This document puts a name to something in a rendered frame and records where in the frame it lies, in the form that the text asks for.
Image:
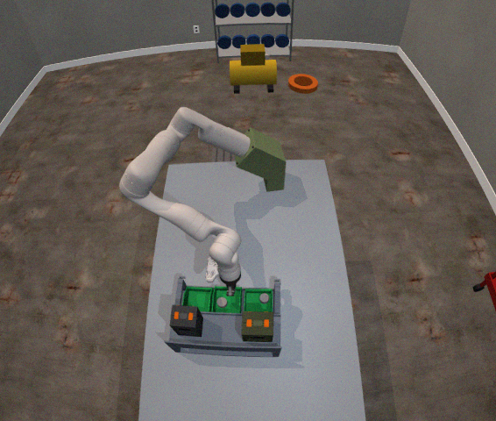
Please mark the olive green case with orange latches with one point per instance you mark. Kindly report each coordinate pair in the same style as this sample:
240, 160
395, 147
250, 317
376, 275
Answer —
257, 326

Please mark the grey round disc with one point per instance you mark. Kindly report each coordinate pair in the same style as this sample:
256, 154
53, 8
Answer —
221, 302
264, 298

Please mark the green bin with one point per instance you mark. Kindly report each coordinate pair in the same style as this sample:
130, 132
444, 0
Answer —
234, 302
199, 298
252, 303

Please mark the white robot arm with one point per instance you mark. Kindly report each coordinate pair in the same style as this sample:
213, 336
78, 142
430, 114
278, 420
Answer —
143, 171

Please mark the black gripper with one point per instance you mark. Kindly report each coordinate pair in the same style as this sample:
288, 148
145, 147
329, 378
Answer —
231, 285

